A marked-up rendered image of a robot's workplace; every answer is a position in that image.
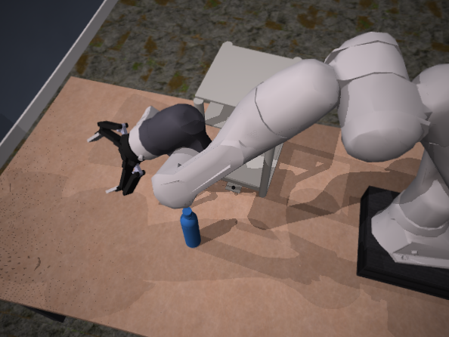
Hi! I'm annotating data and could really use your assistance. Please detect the blue bottle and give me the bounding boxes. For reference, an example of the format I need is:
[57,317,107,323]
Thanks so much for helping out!
[180,207,201,248]

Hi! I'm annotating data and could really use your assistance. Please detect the grey shelving unit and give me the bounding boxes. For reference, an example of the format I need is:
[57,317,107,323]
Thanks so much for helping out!
[194,42,302,198]

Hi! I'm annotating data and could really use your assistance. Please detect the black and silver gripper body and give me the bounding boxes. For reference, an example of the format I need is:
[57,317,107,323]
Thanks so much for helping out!
[119,133,143,167]

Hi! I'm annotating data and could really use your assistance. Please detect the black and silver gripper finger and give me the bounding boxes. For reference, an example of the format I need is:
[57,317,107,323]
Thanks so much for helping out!
[87,121,129,150]
[106,155,145,196]

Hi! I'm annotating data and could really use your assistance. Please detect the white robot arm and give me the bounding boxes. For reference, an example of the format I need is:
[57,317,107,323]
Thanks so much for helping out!
[129,32,449,269]

